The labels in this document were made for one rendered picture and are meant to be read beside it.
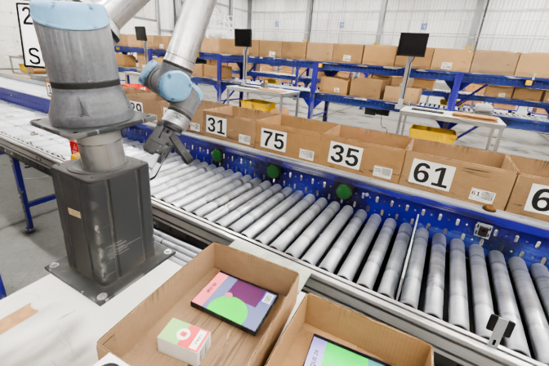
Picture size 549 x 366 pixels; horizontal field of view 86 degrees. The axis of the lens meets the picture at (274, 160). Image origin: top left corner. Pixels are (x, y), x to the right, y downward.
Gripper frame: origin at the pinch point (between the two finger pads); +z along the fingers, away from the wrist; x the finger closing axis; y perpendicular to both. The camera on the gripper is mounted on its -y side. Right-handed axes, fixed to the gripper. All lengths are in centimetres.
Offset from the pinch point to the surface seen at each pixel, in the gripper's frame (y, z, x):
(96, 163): 12.9, 2.0, 21.3
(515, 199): -121, -46, 37
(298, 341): -48, 21, 42
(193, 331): -24, 27, 38
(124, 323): -10.3, 29.9, 36.5
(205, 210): -24.3, 1.9, -21.9
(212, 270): -28.4, 17.6, 14.7
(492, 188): -114, -48, 32
